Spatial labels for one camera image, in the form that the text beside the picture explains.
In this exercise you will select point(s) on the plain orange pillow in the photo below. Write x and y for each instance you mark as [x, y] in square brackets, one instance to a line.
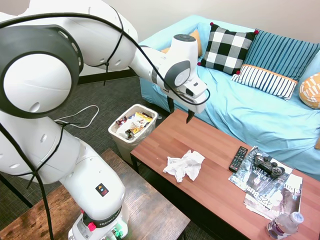
[197, 40]

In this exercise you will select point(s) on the white navy striped pillow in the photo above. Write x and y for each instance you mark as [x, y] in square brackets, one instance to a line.
[266, 81]

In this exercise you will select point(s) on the black and white magazine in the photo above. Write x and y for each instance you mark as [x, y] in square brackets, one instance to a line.
[257, 175]

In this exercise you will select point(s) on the black game controller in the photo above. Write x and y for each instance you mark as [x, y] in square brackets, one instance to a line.
[268, 166]

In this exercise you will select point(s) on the black white checkered pillow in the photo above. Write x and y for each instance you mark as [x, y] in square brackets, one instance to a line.
[226, 51]

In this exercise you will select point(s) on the wooden coffee table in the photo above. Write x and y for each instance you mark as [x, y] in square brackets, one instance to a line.
[217, 185]

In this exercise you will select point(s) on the magazine with 425 print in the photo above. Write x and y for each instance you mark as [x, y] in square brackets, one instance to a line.
[277, 197]

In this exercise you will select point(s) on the rustic wooden robot stand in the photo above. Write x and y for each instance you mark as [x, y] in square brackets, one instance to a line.
[140, 200]

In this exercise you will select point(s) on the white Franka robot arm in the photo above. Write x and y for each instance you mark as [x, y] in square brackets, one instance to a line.
[75, 160]

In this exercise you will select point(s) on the black remote control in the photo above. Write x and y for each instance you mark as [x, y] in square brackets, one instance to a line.
[238, 159]

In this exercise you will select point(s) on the white trash bin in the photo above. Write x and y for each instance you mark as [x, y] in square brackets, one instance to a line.
[130, 140]

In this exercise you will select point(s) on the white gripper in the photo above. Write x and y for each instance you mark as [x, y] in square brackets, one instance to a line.
[197, 98]

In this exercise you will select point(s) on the crumpled white tissue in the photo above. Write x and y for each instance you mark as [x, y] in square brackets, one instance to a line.
[185, 166]

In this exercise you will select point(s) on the blue striped pillow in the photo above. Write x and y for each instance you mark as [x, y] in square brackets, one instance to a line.
[280, 56]

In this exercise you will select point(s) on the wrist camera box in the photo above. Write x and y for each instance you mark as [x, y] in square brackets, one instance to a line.
[195, 88]

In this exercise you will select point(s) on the orange white patterned pillow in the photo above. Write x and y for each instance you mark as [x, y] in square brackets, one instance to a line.
[311, 91]

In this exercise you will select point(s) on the light blue covered sofa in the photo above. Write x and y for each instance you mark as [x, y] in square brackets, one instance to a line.
[250, 110]

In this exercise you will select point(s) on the clear plastic water bottle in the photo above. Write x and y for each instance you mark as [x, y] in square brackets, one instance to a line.
[283, 226]

